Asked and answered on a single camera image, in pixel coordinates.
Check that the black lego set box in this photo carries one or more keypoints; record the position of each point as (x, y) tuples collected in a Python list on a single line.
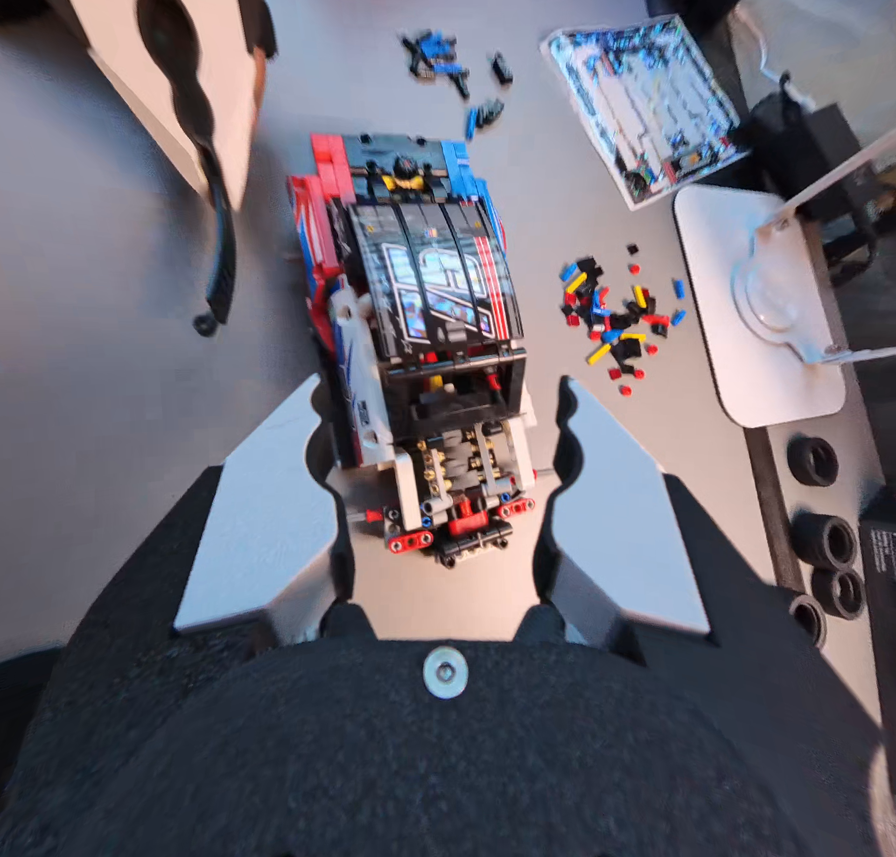
[(882, 577)]

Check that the black curved lego panel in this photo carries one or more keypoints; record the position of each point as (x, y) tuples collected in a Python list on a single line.
[(222, 262)]

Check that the red white blue lego car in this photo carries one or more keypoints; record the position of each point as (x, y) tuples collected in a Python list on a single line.
[(427, 290)]

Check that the black power adapter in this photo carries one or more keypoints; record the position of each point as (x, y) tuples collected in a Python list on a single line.
[(805, 143)]

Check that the black rubber lego tyre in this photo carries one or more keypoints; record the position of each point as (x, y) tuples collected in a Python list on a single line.
[(812, 460), (840, 593), (808, 620), (824, 542)]

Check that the pile of blue black lego pieces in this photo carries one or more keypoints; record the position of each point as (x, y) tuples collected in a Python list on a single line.
[(441, 55)]

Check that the white book stand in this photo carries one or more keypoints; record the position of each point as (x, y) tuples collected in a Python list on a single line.
[(728, 353)]

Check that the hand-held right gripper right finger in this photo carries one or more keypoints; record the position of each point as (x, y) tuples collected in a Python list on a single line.
[(623, 528)]

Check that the shiny sticker sheet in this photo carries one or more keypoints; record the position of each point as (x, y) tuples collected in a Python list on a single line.
[(644, 101)]

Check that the pile of small colourful lego pieces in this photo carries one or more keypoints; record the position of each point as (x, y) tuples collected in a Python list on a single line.
[(616, 318)]

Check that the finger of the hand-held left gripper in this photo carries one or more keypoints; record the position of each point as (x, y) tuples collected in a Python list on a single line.
[(220, 45), (112, 10)]

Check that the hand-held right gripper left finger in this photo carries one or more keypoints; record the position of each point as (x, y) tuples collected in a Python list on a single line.
[(259, 528)]

